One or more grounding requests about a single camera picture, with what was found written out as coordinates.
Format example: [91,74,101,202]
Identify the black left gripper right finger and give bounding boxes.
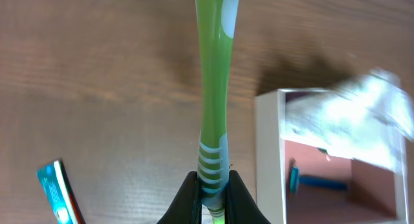
[224,170,270,224]

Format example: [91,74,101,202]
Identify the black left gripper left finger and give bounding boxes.
[157,171,202,224]

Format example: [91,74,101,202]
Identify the blue disposable razor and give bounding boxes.
[289,166,347,194]

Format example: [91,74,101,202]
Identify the teal small packet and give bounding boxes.
[36,158,85,224]

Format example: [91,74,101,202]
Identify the green white toothbrush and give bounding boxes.
[195,0,239,223]

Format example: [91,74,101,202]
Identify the white box with pink interior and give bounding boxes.
[255,88,409,223]

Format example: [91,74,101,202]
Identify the white Pantene tube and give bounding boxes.
[284,68,413,171]

